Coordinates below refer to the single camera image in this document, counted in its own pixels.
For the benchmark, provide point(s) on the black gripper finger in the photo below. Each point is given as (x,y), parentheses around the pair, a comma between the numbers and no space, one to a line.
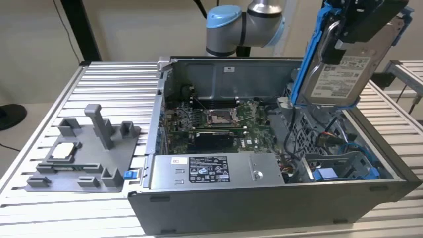
(335,55)

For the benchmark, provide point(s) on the hard disk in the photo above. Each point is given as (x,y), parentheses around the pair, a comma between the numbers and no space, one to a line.
(343,81)

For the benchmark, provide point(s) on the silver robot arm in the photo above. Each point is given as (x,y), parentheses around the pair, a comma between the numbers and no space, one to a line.
(229,32)

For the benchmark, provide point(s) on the grey metal disk bay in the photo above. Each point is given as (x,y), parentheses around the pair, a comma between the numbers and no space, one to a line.
(310,124)

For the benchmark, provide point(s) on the installed blue disk carrier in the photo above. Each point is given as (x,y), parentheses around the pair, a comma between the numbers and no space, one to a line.
(326,173)

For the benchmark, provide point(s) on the aluminium slat side table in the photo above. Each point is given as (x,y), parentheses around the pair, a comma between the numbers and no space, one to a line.
(407,74)

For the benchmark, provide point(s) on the green motherboard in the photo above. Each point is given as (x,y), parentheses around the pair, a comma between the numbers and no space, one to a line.
(254,124)

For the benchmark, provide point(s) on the black RAM slot bank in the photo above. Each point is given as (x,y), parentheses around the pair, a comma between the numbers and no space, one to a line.
(215,101)

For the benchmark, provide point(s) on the CPU socket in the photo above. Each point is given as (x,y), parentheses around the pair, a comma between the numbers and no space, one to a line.
(221,117)

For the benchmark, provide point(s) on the metal locking lever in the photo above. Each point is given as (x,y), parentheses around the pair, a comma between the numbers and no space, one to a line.
(202,103)

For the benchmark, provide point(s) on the black graphics card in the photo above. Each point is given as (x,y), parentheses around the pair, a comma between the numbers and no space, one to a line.
(213,141)

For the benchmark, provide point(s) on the grey power supply unit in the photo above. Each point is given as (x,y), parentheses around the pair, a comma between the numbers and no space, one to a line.
(165,173)

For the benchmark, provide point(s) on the open black PC case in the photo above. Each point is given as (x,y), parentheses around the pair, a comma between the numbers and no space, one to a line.
(231,213)

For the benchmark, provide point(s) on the blue case latch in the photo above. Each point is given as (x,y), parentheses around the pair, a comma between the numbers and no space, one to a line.
(130,175)

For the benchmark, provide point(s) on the grey plastic parts rack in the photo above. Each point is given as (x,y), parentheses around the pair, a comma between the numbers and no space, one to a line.
(90,161)

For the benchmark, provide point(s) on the green RAM stick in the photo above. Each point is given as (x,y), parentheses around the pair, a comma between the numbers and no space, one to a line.
(78,167)

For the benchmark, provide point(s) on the silver CPU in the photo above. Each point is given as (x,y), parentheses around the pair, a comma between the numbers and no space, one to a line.
(63,150)

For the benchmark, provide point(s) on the black round stand base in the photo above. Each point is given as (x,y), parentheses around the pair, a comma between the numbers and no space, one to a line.
(11,116)

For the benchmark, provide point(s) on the black table bracket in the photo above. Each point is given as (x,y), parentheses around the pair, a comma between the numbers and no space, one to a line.
(383,80)

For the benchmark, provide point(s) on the black metal post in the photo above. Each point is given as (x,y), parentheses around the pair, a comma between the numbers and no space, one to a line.
(83,29)

